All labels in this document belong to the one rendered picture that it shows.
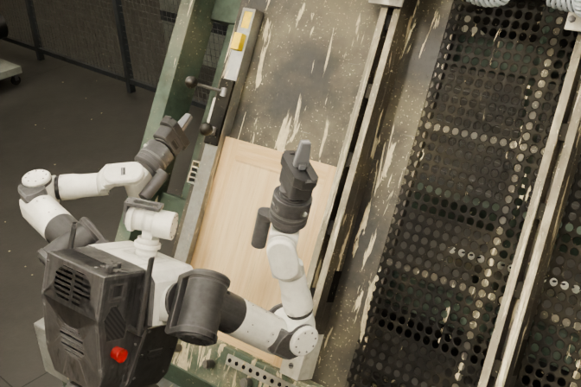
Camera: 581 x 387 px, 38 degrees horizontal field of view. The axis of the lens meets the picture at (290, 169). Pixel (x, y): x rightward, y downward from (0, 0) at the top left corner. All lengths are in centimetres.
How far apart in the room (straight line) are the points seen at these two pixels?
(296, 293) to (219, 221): 58
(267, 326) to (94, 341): 39
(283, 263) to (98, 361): 45
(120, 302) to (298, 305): 41
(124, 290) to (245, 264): 62
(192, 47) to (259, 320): 106
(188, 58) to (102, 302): 108
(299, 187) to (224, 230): 74
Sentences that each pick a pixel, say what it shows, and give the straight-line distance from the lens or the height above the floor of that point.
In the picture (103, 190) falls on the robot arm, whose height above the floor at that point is 134.
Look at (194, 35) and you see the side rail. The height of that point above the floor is 160.
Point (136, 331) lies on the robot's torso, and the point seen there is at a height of 127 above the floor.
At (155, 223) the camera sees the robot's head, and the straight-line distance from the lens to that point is 200.
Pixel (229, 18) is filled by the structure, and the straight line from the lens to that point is 270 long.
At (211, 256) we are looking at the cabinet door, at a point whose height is 107.
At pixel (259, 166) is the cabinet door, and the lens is 244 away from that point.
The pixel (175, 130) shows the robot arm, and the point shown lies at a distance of 243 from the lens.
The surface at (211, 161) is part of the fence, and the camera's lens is 253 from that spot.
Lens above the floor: 240
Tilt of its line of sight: 26 degrees down
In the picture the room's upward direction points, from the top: 4 degrees counter-clockwise
